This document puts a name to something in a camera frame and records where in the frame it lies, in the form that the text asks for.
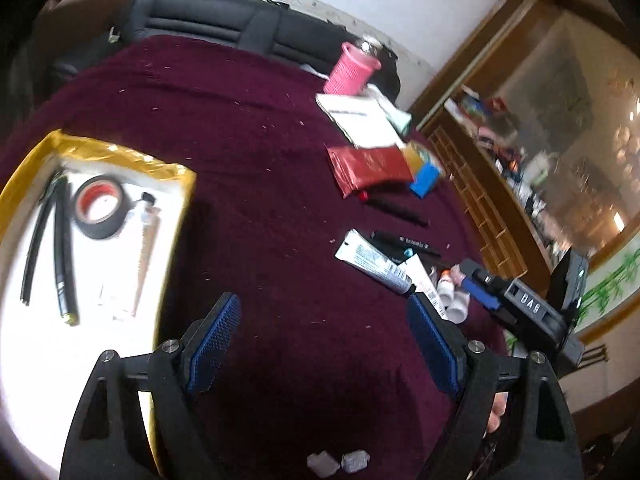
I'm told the black tape roll red core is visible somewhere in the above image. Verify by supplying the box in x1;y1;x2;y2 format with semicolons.
70;175;132;240

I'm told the maroon table cloth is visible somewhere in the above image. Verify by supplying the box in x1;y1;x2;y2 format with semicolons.
0;35;508;480

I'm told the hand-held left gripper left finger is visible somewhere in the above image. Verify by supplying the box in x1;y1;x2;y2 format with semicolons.
59;291;242;480

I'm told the pink knitted bottle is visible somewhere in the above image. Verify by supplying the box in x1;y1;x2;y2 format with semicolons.
322;35;383;97

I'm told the black marker white print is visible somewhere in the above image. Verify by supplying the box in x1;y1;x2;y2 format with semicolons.
371;230;435;252

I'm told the pile of shelf clutter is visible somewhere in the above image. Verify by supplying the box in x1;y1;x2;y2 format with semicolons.
445;85;566;261

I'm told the thin black pen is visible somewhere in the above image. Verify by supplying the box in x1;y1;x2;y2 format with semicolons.
20;170;66;307

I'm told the white tube black cap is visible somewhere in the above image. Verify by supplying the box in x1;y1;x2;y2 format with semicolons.
335;229;417;296

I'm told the white glue bottle orange cap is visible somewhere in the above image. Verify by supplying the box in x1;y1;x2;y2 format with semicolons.
437;269;458;301

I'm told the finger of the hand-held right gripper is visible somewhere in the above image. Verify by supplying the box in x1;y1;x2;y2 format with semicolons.
459;259;507;288
462;280;501;311

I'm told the pale green packet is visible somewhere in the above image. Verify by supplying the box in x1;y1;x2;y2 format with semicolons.
387;105;413;136

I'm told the yellow and blue box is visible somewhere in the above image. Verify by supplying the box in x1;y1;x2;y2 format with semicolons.
402;141;446;198

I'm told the small grey wrapped candy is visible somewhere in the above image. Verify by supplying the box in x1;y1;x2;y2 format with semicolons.
306;452;340;478
341;450;371;475

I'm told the white printed tube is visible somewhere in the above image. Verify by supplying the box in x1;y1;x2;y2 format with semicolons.
97;192;161;321

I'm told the black marker red cap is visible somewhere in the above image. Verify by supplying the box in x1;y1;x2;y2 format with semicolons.
361;191;431;227

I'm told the green bamboo painting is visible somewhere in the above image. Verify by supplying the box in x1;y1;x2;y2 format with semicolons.
575;247;640;341

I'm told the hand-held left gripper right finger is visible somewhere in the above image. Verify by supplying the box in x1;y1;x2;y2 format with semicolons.
406;292;583;480

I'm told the person's right hand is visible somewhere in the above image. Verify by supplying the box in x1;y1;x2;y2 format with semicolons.
486;389;510;433

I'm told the red packet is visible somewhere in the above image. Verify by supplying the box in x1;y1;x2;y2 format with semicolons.
325;142;415;200

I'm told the black leather sofa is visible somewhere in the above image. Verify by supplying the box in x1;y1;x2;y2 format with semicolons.
50;0;403;101

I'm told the white booklet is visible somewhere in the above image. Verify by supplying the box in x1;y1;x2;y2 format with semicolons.
316;91;401;150

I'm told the small white tube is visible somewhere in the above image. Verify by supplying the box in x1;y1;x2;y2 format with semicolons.
407;255;446;317

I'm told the white foam box yellow tape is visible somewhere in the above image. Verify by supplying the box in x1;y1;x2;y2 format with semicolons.
0;130;197;480

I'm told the wooden glass cabinet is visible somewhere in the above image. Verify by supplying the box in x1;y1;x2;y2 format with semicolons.
407;0;640;341

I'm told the black marker yellow end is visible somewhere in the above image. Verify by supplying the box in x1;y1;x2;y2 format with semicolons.
54;180;80;327

